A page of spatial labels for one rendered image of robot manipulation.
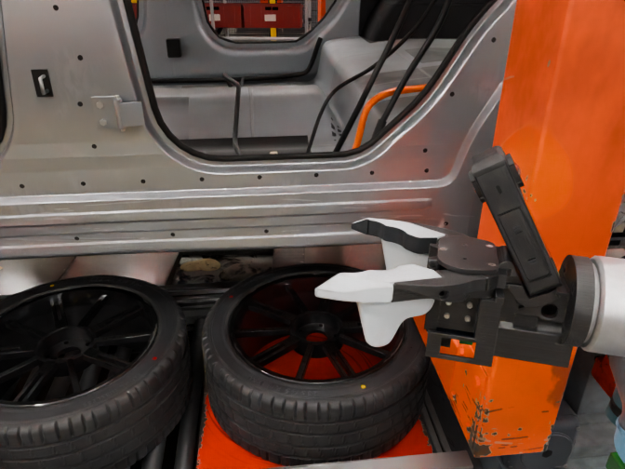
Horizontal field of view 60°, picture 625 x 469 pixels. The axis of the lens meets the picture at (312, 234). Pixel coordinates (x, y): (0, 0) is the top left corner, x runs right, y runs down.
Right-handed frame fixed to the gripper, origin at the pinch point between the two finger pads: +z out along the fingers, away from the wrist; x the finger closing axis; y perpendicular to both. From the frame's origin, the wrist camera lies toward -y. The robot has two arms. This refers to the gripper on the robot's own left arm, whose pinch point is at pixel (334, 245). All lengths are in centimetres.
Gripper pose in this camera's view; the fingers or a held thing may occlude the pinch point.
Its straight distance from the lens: 46.1
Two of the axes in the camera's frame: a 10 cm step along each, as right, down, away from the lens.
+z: -9.7, -1.2, 2.2
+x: 2.5, -3.4, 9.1
